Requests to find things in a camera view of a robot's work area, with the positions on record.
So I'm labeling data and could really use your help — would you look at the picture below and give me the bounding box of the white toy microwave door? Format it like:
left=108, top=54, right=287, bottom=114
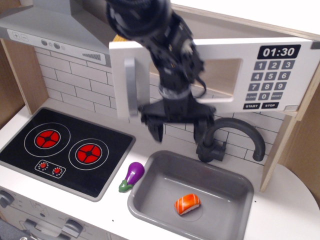
left=109, top=37, right=320, bottom=118

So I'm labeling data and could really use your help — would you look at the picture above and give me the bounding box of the yellow toy shell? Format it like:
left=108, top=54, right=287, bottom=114
left=113, top=34, right=127, bottom=42

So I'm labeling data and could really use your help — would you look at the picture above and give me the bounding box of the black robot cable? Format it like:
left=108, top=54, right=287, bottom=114
left=192, top=74, right=208, bottom=100

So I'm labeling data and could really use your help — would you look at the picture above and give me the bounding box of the orange salmon sushi toy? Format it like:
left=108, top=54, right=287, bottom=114
left=174, top=193, right=201, bottom=216

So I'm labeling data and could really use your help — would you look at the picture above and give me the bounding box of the grey right oven knob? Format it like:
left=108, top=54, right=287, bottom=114
left=62, top=219, right=84, bottom=238

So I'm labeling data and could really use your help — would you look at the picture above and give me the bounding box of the wooden microwave cabinet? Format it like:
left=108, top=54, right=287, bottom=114
left=109, top=2, right=320, bottom=193

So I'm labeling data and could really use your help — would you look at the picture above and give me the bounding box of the grey toy sink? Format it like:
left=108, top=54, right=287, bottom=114
left=127, top=151, right=254, bottom=240

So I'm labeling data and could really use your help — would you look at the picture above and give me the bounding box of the black toy stovetop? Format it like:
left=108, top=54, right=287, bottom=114
left=0, top=108, right=136, bottom=202

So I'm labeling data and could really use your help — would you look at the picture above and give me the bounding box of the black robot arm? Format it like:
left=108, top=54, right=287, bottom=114
left=106, top=0, right=215, bottom=143

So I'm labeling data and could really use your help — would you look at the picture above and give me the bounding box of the grey oven knob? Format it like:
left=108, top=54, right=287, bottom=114
left=62, top=219, right=84, bottom=238
left=0, top=190, right=15, bottom=209

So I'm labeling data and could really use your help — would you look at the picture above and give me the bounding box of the dark grey toy faucet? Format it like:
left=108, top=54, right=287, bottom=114
left=196, top=117, right=266, bottom=163

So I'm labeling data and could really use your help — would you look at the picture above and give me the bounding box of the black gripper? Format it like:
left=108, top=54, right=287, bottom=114
left=138, top=93, right=216, bottom=144

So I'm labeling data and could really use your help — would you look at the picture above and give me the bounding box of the grey left oven knob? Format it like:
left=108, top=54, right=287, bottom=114
left=0, top=190, right=15, bottom=209

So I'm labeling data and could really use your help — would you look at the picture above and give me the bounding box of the purple toy eggplant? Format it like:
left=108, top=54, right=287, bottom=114
left=118, top=162, right=145, bottom=193

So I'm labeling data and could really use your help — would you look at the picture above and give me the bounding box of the grey range hood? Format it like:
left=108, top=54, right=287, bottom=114
left=0, top=0, right=116, bottom=67

